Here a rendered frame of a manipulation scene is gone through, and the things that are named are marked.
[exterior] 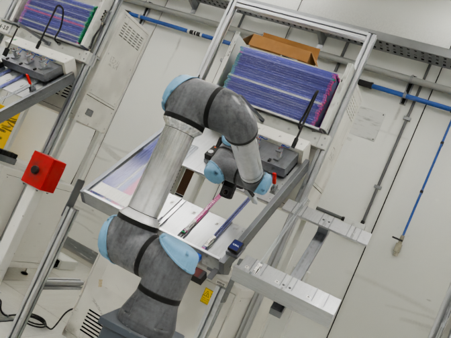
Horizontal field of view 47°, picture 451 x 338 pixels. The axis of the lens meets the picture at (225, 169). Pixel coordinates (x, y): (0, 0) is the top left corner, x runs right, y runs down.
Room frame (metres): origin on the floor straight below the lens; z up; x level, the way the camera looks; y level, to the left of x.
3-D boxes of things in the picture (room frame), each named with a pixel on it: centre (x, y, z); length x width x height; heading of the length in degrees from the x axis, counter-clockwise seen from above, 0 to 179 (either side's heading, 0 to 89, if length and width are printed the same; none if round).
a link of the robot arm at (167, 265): (1.33, 0.03, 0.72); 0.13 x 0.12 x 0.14; 70
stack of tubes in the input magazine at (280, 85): (2.43, -0.08, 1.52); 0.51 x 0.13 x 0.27; 66
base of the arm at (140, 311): (1.33, 0.02, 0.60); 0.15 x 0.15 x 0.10
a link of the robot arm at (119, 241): (1.37, 0.15, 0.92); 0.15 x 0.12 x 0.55; 70
